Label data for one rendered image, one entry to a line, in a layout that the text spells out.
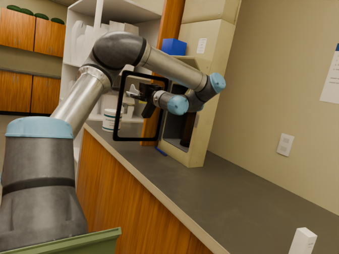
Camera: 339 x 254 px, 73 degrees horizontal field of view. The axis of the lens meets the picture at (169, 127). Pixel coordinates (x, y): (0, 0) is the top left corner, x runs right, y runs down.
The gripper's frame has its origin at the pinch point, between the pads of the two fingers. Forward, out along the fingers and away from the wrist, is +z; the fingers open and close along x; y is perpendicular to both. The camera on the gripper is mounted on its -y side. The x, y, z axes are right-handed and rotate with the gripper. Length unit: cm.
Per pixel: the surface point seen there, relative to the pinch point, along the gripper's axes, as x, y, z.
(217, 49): -31.9, 26.5, -20.8
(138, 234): 7, -63, -26
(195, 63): -19.8, 18.7, -19.7
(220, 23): -32, 38, -20
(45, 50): -67, -3, 499
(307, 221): -35, -35, -80
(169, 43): -21.7, 26.9, 4.4
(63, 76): -23, -21, 203
